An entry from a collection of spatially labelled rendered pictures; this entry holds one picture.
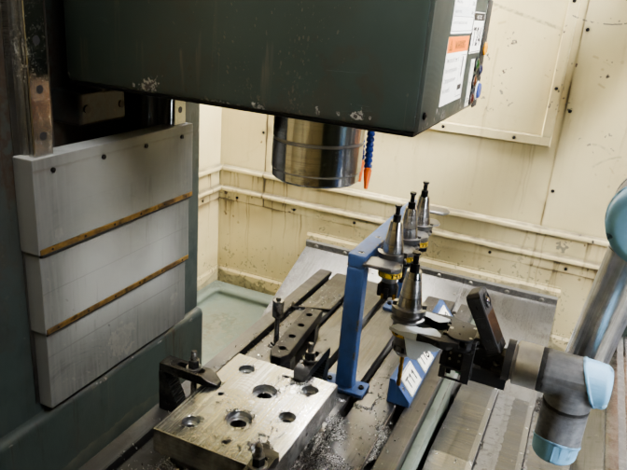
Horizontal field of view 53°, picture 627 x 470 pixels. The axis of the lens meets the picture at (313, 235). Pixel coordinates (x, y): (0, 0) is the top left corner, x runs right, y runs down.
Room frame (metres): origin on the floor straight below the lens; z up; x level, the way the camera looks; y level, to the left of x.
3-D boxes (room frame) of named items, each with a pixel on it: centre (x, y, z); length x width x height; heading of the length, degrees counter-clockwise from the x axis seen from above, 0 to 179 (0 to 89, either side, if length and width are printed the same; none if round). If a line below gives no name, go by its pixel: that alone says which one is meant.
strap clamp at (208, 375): (1.07, 0.22, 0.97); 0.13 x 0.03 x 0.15; 67
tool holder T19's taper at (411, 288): (1.01, -0.18, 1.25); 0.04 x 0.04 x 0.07
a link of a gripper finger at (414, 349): (0.97, -0.19, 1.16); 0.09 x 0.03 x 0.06; 81
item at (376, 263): (1.19, -0.15, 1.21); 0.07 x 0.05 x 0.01; 67
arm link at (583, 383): (0.90, -0.45, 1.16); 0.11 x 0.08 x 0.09; 67
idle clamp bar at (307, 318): (1.33, 0.02, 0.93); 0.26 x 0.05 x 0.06; 162
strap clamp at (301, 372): (1.14, -0.02, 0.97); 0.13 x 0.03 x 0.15; 157
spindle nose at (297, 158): (1.09, 0.01, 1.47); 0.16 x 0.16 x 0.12
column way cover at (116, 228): (1.26, 0.42, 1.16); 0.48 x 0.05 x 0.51; 157
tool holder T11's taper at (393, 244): (1.24, -0.17, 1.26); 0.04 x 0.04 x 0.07
